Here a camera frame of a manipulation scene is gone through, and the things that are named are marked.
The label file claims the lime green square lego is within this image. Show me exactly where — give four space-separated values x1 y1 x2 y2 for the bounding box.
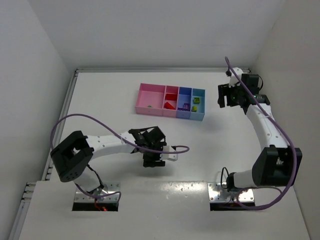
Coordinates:
193 97 200 104

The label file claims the red sloped lego brick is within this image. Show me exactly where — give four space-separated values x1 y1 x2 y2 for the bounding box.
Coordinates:
163 101 176 110

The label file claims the purple rectangular lego brick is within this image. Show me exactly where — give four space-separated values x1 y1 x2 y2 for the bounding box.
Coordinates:
182 103 190 111

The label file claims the red rectangular lego brick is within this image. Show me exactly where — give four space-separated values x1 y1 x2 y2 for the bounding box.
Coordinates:
165 93 178 101

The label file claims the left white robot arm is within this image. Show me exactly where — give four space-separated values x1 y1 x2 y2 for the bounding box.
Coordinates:
50 126 171 194

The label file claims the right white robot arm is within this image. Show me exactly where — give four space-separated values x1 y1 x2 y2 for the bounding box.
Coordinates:
217 70 303 192

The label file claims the light blue container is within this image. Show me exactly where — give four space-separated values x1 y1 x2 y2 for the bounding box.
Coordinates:
190 88 206 121

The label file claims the periwinkle blue container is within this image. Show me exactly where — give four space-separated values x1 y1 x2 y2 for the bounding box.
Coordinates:
176 87 192 119

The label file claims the large pink container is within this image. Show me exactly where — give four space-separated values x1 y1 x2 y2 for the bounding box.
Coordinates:
135 83 166 116

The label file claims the small pink container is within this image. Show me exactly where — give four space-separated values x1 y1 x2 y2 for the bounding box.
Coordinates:
162 85 179 118

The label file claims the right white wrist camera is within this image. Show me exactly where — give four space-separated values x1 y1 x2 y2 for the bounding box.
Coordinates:
225 67 244 88

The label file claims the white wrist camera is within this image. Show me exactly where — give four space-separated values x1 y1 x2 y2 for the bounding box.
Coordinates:
225 67 244 88
160 145 178 162

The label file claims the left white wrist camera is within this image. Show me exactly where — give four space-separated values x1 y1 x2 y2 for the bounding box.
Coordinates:
160 145 178 162

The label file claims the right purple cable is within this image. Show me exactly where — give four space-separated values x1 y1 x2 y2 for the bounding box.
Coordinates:
224 56 297 210

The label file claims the purple cable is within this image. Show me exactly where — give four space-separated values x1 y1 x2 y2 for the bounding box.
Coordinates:
50 113 190 201
224 56 297 210

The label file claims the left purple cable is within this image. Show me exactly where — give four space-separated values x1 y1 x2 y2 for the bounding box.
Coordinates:
50 113 190 201

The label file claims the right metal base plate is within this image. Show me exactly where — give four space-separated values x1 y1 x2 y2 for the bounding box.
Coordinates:
207 182 255 204

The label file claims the metal base plate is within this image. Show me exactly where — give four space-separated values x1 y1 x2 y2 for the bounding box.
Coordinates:
207 182 255 204
74 184 122 203

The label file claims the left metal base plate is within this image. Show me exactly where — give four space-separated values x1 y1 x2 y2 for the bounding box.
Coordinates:
74 184 122 203

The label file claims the back aluminium frame rail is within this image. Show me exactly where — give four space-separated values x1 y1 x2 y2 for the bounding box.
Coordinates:
75 66 251 73

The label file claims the left aluminium frame rail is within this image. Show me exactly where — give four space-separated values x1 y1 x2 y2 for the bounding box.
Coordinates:
8 69 79 240

